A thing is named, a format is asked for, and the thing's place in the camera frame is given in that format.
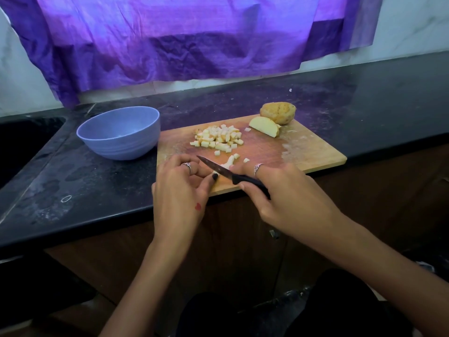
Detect person's left hand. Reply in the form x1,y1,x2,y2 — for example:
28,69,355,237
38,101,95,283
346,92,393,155
152,154,220,246

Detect person's right hand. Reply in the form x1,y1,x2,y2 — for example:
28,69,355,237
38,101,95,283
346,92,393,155
229,161,345,244

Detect black handled knife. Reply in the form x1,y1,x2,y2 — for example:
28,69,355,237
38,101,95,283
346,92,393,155
196,155,272,201

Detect tan potato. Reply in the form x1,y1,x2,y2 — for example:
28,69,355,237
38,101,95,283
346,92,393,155
223,154,241,171

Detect pile of diced potato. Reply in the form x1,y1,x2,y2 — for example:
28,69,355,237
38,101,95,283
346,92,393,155
189,123,252,156

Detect potato slice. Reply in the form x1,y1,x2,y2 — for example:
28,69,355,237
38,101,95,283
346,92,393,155
249,116,282,139

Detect blue bowl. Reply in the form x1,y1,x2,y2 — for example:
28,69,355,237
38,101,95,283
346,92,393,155
76,106,161,161

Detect rounded potato end piece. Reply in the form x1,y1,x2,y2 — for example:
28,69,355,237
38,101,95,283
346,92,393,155
260,102,297,125

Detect person's left forearm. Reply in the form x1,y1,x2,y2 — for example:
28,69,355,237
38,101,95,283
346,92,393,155
98,238,194,337

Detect person's right forearm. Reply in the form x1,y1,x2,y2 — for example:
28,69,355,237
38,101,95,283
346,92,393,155
319,217,449,337

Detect person's dark trousers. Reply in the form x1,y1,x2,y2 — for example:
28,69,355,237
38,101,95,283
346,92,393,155
175,269,415,337

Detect wooden cutting board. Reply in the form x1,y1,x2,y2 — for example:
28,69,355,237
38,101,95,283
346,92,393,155
156,113,348,197

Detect dark sink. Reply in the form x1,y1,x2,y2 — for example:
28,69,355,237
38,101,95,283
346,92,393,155
0,116,67,190

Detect purple cloth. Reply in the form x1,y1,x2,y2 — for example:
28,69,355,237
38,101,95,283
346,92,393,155
0,0,385,108

